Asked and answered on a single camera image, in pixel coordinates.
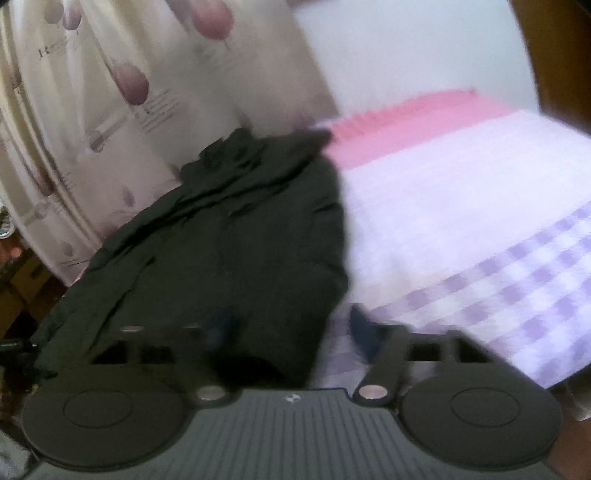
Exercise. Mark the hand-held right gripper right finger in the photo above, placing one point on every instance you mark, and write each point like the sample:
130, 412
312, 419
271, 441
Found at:
364, 332

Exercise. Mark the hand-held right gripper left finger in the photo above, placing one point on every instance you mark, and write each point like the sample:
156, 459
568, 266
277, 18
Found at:
203, 360

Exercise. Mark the black jacket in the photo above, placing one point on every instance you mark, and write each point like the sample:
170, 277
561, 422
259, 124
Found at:
240, 230

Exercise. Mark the purple checked bed sheet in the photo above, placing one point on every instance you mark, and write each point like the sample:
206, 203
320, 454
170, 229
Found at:
461, 221

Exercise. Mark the brown cardboard box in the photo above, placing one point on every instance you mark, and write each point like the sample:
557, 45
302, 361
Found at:
23, 286

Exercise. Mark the pink blanket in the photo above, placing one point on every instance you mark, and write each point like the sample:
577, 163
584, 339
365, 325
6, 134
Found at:
397, 129

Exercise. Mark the cream tulip print curtain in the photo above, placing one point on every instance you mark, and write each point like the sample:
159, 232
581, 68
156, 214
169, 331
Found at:
115, 92

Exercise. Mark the brown wooden wardrobe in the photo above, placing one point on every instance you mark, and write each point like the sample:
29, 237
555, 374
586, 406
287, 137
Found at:
568, 64

